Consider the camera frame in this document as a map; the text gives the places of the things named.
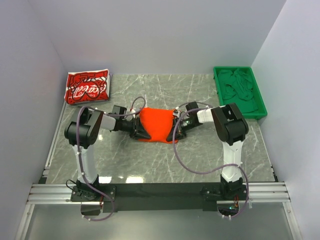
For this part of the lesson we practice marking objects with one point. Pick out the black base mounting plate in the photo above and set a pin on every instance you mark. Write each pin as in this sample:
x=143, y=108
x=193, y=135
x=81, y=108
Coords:
x=157, y=196

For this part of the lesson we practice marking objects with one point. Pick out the green t-shirt in bin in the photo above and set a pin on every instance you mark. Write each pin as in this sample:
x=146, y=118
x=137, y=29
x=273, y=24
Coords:
x=236, y=86

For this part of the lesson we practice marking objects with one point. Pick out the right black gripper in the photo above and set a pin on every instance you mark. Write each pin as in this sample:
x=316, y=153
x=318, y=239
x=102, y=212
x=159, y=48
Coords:
x=178, y=127

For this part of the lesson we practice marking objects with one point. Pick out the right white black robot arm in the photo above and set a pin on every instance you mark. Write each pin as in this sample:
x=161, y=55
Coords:
x=231, y=128

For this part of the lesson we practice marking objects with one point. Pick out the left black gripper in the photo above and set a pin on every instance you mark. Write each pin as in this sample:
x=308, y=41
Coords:
x=136, y=128

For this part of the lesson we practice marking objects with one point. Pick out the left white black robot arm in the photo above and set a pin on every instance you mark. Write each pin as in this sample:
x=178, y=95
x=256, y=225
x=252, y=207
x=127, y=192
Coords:
x=82, y=132

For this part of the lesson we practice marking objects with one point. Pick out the green plastic bin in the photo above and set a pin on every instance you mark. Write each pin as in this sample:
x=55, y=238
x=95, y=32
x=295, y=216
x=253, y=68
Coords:
x=258, y=114

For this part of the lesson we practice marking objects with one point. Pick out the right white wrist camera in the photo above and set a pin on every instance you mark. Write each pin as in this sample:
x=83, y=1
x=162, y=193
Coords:
x=176, y=113

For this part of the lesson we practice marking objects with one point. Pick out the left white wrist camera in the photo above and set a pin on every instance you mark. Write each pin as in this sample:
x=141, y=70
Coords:
x=135, y=112

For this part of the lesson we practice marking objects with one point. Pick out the red white printed folded t-shirt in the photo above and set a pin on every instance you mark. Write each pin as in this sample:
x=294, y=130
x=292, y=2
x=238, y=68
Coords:
x=87, y=86

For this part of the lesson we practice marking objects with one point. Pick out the orange t-shirt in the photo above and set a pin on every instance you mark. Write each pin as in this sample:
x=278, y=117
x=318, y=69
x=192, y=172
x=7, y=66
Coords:
x=158, y=124

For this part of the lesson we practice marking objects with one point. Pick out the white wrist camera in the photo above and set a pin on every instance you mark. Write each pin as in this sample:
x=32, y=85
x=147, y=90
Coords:
x=176, y=113
x=135, y=112

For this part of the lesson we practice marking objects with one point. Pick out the aluminium rail frame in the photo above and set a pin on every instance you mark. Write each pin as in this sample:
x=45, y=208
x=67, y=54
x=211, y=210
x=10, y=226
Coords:
x=58, y=194

